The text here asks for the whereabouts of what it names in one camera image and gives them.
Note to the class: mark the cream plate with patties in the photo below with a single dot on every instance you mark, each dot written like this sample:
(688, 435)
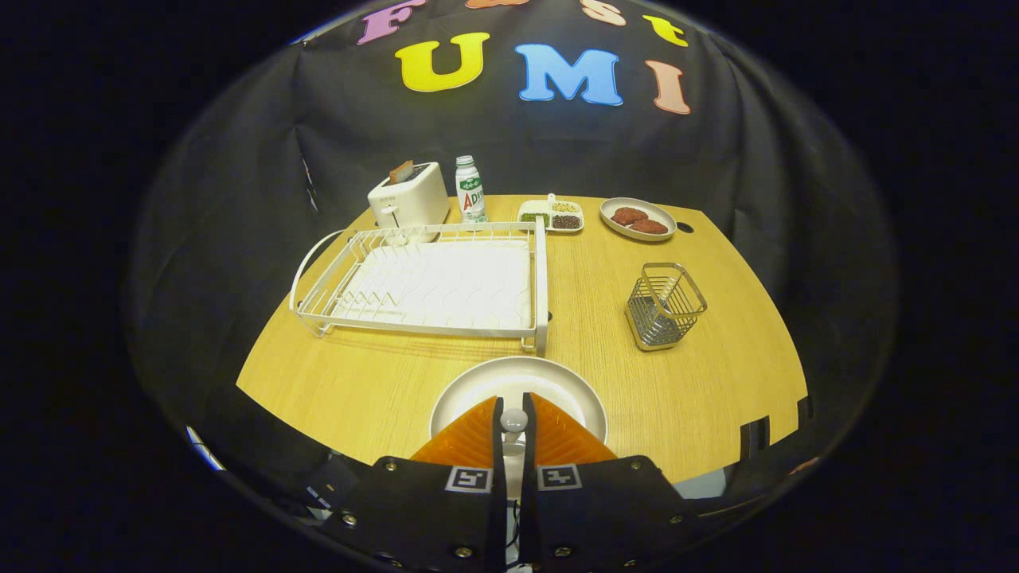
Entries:
(661, 208)

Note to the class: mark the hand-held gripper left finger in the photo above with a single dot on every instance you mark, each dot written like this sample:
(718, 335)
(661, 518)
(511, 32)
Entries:
(498, 509)

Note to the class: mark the green beans heap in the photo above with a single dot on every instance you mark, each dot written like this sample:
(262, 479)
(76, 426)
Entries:
(533, 218)

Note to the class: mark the cream round plate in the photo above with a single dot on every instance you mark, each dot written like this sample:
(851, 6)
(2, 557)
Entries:
(517, 378)

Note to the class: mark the brown meat patty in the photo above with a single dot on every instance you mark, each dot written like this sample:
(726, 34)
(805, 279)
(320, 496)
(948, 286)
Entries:
(629, 215)
(651, 228)

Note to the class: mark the white bottle with green label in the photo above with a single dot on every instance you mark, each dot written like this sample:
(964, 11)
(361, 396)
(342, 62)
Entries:
(470, 195)

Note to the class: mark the dark red beans heap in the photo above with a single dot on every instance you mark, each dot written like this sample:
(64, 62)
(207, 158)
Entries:
(566, 222)

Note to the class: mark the black backdrop cloth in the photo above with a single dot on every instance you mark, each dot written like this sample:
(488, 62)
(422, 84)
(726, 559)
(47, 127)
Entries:
(756, 183)

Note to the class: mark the toast slice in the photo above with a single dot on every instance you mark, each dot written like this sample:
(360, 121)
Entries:
(400, 173)

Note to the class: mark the white toaster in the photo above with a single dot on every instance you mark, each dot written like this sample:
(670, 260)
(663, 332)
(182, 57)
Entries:
(414, 199)

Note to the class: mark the white divided tray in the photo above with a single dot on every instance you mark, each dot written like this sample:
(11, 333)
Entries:
(532, 205)

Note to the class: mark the yellow beans heap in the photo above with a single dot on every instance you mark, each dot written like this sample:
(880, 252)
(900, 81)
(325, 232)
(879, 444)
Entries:
(565, 207)

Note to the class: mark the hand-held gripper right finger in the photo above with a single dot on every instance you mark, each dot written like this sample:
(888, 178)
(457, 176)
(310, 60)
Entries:
(529, 509)

